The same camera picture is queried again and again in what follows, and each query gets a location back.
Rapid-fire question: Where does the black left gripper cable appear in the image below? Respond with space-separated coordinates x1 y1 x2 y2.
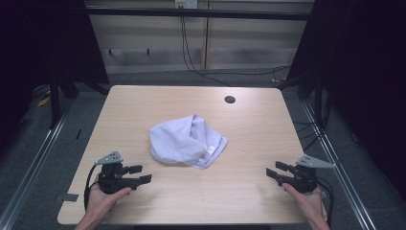
82 164 101 212

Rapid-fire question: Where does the black curtain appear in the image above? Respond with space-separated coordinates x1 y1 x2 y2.
0 0 110 154
277 0 406 200

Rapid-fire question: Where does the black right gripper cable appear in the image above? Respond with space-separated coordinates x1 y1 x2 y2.
315 176 336 230

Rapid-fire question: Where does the black hanging wall cable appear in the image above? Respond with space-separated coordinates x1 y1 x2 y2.
180 7 232 87

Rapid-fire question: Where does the yellow floor object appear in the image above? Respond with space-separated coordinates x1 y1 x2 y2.
36 95 53 108

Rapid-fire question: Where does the light wooden wall post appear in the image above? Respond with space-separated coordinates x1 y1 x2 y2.
202 0 211 71

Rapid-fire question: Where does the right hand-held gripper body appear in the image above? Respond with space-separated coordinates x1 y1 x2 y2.
281 154 335 194

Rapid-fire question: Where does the person's right hand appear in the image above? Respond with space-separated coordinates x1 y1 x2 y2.
282 182 327 222

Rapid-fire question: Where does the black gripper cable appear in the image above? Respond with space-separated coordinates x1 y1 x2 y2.
315 176 336 230
82 164 101 212

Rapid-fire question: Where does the black horizontal metal beam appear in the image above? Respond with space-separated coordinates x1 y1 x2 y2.
85 7 316 22

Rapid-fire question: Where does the black metal stand leg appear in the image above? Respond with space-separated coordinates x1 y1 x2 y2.
48 71 62 130

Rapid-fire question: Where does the person's left hand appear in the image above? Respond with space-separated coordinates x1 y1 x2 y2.
85 181 133 221

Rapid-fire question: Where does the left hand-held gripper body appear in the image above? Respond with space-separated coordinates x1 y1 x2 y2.
94 150 132 195

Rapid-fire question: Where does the white wall outlet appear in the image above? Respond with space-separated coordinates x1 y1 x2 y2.
174 0 199 10

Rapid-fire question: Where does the black floor cable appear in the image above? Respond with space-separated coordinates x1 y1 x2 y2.
196 64 292 78

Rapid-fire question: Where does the white printed towel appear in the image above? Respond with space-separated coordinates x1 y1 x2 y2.
148 113 229 170

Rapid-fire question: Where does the metal floor rail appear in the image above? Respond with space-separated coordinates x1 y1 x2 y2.
0 98 77 230
301 101 378 230

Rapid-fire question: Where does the bundle of black floor cables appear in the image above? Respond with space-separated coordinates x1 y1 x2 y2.
292 94 331 153

